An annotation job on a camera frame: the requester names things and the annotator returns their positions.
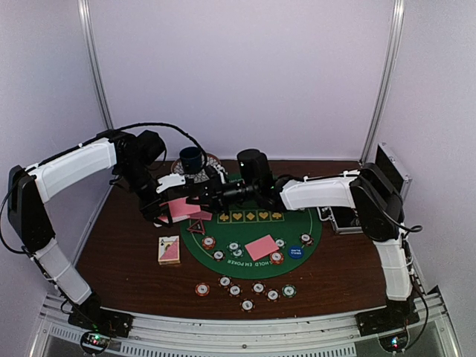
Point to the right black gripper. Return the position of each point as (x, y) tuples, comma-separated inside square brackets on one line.
[(216, 196)]

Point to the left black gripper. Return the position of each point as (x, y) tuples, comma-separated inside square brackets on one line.
[(149, 213)]

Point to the pink card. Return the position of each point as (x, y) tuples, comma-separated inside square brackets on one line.
[(261, 247), (203, 215)]

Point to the pink playing card deck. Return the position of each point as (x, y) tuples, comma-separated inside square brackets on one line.
[(178, 209)]

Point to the triangular black red dealer button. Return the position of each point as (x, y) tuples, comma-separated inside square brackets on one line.
[(197, 226)]

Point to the red chips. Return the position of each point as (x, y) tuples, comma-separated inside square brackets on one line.
[(208, 243), (276, 258)]

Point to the brown chip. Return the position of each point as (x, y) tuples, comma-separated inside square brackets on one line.
[(306, 239), (218, 255)]

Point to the red poker chip stack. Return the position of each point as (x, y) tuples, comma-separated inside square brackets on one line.
[(202, 289)]

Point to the blue small blind button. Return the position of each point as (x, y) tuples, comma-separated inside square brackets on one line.
[(296, 252)]

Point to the green poker chip stack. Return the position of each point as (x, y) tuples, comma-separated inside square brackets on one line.
[(289, 291)]

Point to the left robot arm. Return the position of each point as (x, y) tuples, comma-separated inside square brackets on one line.
[(32, 189)]

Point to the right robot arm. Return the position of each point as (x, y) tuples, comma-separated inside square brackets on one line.
[(367, 191)]

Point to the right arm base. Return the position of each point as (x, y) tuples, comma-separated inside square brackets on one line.
[(386, 327)]

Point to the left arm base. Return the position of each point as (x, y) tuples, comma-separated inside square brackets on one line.
[(100, 332)]

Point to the patterned ceramic saucer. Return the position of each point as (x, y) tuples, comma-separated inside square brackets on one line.
[(200, 177)]

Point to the dark blue mug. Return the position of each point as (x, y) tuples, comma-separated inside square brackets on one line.
[(191, 160)]

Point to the playing card box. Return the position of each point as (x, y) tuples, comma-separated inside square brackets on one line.
[(168, 250)]

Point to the round green poker mat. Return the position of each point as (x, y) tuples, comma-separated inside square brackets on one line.
[(245, 223)]

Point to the scattered brown chip one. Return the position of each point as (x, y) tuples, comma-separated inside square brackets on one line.
[(224, 282)]

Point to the scattered brown chip two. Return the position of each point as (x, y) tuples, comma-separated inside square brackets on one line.
[(235, 290)]

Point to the scattered brown chip three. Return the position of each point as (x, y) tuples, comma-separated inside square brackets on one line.
[(247, 305)]

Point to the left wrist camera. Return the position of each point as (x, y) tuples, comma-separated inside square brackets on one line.
[(169, 181)]

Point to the front aluminium rail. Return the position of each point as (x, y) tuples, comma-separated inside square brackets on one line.
[(321, 335)]

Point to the left aluminium frame post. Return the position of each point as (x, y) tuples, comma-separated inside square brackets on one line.
[(84, 7)]

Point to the aluminium frame post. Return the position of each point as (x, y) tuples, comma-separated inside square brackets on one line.
[(84, 7), (393, 43)]

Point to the right aluminium frame post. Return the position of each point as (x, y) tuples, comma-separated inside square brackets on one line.
[(393, 43)]

